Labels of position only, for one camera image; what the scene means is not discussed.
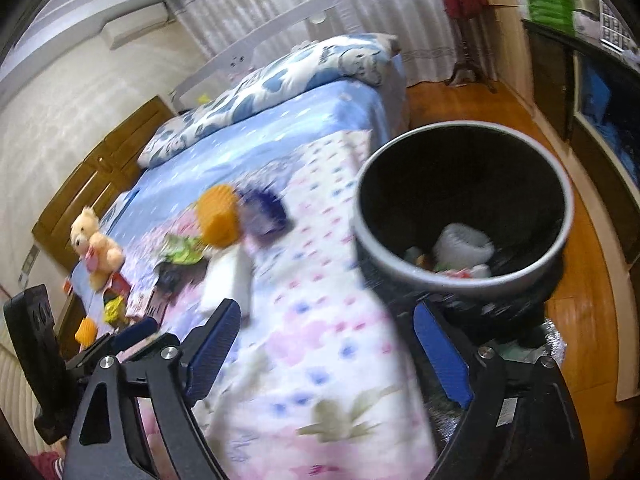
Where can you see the grey curtain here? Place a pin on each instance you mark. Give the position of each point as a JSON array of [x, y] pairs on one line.
[[390, 5]]

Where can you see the red box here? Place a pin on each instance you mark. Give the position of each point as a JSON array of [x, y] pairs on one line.
[[119, 287]]

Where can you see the sheet of small photos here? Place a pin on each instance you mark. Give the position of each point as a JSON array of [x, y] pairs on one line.
[[616, 27]]

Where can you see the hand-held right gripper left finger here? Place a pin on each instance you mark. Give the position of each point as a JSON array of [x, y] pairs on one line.
[[212, 355]]

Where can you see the blue cartoon print quilt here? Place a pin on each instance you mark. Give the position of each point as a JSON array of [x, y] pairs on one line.
[[280, 75]]

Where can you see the beige teddy bear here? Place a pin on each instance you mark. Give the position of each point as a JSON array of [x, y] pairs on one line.
[[95, 247]]

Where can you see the yellow wrapper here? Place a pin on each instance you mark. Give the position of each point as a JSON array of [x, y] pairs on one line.
[[113, 310]]

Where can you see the blue plastic bag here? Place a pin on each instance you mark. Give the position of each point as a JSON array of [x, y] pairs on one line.
[[262, 212]]

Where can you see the white bed rail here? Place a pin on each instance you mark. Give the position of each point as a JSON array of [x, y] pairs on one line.
[[260, 40]]

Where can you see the dark crumpled wrapper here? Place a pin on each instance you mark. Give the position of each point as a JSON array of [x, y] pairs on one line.
[[169, 280]]

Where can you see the floral blanket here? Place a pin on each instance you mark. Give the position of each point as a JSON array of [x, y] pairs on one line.
[[320, 310]]

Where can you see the green wrapper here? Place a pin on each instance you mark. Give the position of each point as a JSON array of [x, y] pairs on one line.
[[182, 251]]

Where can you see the small yellow toy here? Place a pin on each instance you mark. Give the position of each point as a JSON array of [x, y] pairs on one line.
[[203, 97]]

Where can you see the bed with blue sheet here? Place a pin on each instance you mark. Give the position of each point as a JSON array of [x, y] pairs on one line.
[[280, 125]]

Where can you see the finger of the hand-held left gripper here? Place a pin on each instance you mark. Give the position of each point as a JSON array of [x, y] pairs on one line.
[[134, 335]]

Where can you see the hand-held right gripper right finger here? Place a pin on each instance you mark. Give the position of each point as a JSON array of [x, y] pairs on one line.
[[442, 355]]

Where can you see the white round bin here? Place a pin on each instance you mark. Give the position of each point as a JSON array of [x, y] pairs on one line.
[[400, 260]]

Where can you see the wooden headboard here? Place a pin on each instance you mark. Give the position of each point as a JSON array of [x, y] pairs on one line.
[[95, 170]]

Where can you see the white air conditioner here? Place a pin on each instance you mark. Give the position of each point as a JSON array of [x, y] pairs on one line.
[[137, 22]]

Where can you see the wooden coat rack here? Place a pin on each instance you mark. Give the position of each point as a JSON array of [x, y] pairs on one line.
[[467, 67]]

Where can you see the orange foam fruit net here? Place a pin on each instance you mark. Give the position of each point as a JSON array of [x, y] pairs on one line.
[[216, 215], [85, 332]]

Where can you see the wooden wardrobe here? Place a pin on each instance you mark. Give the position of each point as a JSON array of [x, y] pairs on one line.
[[505, 35]]

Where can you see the black cabinet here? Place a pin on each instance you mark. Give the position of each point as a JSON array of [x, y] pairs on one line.
[[600, 125]]

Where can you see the white paper packet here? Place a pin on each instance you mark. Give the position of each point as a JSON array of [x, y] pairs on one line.
[[227, 280]]

